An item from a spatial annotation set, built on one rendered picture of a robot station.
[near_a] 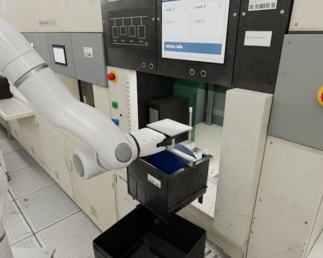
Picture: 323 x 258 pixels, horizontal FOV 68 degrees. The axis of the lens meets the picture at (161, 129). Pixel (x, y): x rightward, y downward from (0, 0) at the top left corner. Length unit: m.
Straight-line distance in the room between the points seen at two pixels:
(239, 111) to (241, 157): 0.14
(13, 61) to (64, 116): 0.16
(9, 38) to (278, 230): 0.90
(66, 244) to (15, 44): 1.82
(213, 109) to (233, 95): 1.21
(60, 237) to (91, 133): 1.82
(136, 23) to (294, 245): 0.99
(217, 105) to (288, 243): 1.27
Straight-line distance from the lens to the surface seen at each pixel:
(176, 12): 0.93
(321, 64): 0.69
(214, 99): 1.93
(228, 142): 0.79
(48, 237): 2.36
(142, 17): 1.07
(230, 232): 0.96
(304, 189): 0.80
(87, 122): 0.57
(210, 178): 1.24
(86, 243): 2.20
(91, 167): 0.61
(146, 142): 0.69
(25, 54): 0.63
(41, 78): 0.62
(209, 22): 0.84
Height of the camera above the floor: 1.56
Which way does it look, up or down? 22 degrees down
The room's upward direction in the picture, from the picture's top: straight up
